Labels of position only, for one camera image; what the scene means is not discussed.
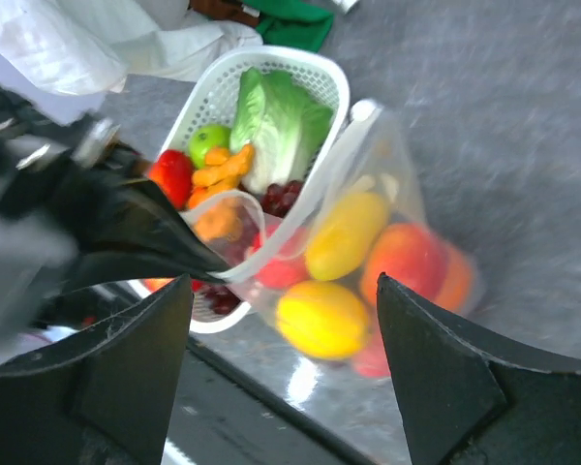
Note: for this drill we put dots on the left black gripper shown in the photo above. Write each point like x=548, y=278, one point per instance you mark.
x=75, y=211

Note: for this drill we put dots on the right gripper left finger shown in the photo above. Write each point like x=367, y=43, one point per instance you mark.
x=103, y=395

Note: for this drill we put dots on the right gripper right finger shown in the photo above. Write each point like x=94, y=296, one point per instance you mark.
x=468, y=395

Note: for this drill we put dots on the orange fruit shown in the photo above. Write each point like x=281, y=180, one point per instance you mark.
x=458, y=282

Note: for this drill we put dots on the red tomato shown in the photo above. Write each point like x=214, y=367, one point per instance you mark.
x=410, y=254

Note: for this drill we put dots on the yellow lemon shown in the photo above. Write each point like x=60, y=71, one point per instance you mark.
x=323, y=320

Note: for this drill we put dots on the clear polka dot zip bag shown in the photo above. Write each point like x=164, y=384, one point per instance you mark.
x=371, y=154

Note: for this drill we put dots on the yellow red mango back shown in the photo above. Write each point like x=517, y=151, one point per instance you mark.
x=342, y=241

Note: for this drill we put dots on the pink peach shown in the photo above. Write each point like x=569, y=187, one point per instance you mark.
x=371, y=362

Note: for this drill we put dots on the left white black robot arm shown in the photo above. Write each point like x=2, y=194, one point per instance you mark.
x=29, y=92

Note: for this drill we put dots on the red apple front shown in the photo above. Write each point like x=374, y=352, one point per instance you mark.
x=155, y=284

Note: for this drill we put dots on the red yellow mango left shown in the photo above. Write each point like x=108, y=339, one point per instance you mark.
x=172, y=172

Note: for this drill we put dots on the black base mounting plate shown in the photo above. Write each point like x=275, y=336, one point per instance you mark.
x=222, y=416

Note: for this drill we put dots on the yellow ginger root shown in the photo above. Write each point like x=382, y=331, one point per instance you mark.
x=222, y=171

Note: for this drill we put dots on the green apple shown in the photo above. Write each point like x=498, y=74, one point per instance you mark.
x=205, y=138

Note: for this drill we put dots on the dark grape bunch right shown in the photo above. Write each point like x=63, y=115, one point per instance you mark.
x=279, y=199

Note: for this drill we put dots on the white plastic fruit basket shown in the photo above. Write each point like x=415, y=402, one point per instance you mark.
x=253, y=201

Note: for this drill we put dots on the green cabbage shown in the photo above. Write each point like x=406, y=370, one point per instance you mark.
x=285, y=124

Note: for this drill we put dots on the white shirt on hanger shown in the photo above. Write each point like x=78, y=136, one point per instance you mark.
x=85, y=47

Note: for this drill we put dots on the green shirt on hanger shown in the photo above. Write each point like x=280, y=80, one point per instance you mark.
x=292, y=23

